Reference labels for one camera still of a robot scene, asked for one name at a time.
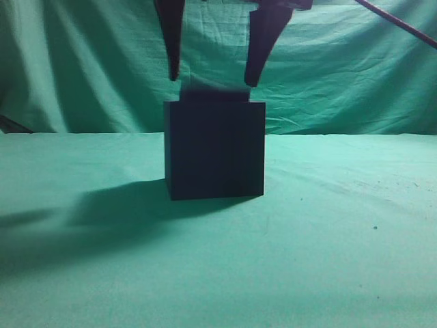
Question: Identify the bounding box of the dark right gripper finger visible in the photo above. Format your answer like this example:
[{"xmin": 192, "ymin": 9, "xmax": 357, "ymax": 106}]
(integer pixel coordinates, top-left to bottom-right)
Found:
[{"xmin": 154, "ymin": 0, "xmax": 185, "ymax": 81}]

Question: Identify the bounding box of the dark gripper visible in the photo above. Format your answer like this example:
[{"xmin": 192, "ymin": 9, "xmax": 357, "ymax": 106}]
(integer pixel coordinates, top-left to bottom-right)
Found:
[{"xmin": 244, "ymin": 0, "xmax": 313, "ymax": 85}]

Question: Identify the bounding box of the purple cube block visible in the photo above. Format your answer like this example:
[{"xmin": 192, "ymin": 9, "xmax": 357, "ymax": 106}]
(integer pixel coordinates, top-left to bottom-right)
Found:
[{"xmin": 180, "ymin": 86, "xmax": 250, "ymax": 103}]

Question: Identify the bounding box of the dark cube groove box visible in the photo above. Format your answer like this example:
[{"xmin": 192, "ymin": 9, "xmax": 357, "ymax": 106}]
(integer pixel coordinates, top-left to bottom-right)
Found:
[{"xmin": 164, "ymin": 101, "xmax": 266, "ymax": 200}]

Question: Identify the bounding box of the green backdrop cloth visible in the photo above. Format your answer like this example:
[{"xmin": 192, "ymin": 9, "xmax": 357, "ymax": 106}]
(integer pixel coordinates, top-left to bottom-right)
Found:
[{"xmin": 1, "ymin": 1, "xmax": 436, "ymax": 135}]

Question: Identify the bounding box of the green table cloth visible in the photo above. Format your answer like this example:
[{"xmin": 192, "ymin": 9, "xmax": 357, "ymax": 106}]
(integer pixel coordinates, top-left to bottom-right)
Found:
[{"xmin": 1, "ymin": 133, "xmax": 436, "ymax": 327}]

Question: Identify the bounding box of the dark cable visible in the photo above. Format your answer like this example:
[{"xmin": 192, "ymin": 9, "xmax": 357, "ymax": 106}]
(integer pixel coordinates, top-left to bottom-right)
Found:
[{"xmin": 353, "ymin": 0, "xmax": 437, "ymax": 49}]

